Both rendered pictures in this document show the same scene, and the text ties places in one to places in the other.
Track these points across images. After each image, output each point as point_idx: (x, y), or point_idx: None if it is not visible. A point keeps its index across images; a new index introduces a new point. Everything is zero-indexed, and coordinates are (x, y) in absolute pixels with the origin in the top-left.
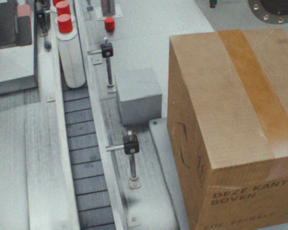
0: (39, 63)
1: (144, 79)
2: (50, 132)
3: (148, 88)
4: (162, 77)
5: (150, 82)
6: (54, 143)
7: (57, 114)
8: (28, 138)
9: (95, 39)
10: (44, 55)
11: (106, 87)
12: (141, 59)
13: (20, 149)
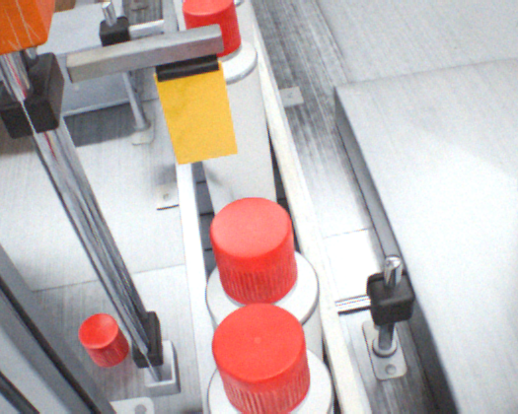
0: (353, 194)
1: (62, 33)
2: (278, 38)
3: (63, 18)
4: (24, 151)
5: (54, 29)
6: (267, 26)
7: (253, 15)
8: (322, 30)
9: (167, 290)
10: (348, 226)
11: (153, 119)
12: (50, 201)
13: (333, 15)
